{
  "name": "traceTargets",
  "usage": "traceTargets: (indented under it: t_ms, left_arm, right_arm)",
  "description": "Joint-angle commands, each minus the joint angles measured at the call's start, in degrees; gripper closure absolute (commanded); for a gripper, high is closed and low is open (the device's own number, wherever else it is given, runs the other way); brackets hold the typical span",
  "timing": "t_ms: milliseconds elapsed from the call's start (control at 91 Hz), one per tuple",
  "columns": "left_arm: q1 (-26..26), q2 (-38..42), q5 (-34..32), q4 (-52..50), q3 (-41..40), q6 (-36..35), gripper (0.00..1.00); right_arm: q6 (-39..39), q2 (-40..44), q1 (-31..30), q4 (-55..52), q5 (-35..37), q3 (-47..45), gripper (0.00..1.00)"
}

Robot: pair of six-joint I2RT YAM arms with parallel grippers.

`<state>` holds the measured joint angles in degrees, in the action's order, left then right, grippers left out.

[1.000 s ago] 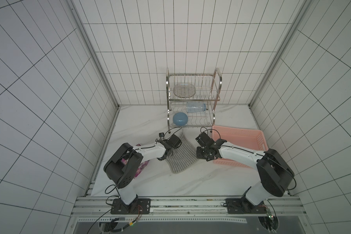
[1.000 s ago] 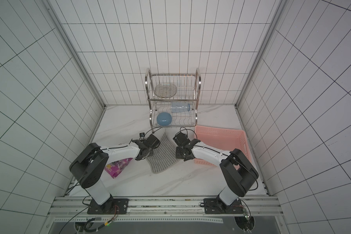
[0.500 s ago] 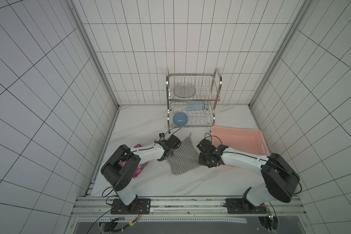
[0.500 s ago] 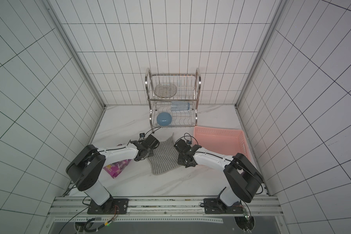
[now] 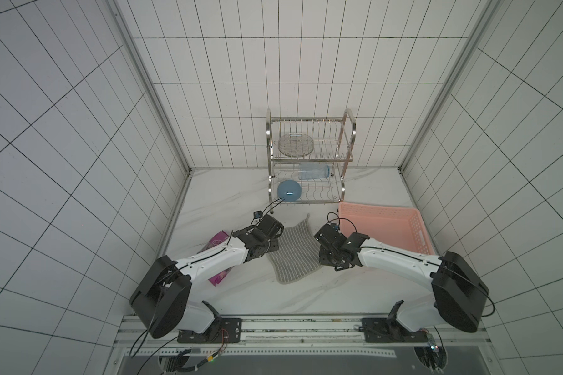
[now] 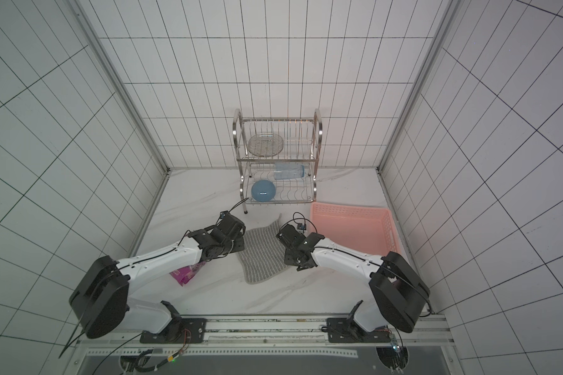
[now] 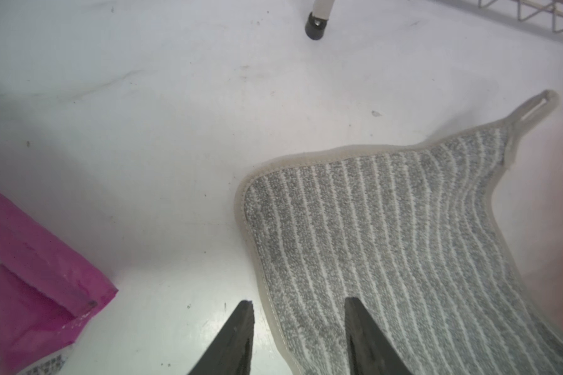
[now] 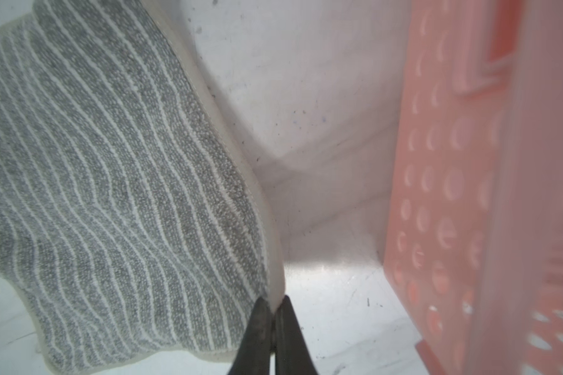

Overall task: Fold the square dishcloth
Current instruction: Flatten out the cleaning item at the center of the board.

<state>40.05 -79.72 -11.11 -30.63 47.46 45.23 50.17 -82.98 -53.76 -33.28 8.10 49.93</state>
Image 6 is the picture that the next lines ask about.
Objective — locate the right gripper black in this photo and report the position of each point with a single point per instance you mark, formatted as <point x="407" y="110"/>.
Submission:
<point x="287" y="237"/>

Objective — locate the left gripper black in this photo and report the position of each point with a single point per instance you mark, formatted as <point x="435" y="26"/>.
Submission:
<point x="239" y="244"/>

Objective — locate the grey striped square dishcloth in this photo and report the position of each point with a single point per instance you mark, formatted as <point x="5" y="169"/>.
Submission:
<point x="263" y="256"/>

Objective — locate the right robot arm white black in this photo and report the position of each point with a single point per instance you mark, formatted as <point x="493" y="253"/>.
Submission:
<point x="399" y="295"/>

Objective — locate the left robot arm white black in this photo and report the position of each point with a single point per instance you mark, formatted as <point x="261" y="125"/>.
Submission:
<point x="103" y="300"/>

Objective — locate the magenta snack bag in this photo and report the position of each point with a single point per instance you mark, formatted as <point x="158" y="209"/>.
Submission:
<point x="185" y="274"/>

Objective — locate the blue bowl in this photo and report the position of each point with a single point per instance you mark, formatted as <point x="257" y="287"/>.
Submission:
<point x="263" y="191"/>

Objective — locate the pink plastic basket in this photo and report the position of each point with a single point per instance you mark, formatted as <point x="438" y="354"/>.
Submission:
<point x="369" y="230"/>

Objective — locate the clear plastic bottle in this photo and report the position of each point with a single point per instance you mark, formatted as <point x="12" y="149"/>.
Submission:
<point x="288" y="171"/>

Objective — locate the steel two-tier dish rack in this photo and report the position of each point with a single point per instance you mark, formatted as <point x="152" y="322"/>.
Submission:
<point x="302" y="144"/>

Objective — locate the clear glass plate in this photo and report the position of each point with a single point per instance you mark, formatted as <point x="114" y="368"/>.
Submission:
<point x="265" y="145"/>

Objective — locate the aluminium mounting rail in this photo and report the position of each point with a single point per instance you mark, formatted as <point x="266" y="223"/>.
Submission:
<point x="270" y="331"/>

